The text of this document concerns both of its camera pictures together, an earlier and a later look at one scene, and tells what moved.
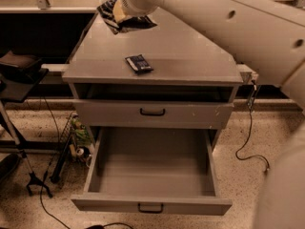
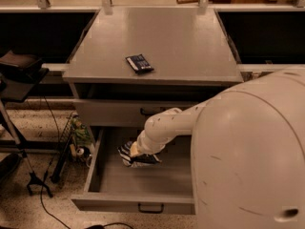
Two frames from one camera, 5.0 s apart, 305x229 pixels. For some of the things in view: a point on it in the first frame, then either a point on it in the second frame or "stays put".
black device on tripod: (18, 74) stays put
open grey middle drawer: (148, 169) stays put
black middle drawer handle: (150, 212) stays put
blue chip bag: (107, 10) to (125, 150)
